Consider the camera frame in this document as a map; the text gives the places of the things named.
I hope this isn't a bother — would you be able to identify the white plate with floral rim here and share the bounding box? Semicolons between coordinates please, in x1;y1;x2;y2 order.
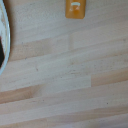
0;0;13;76

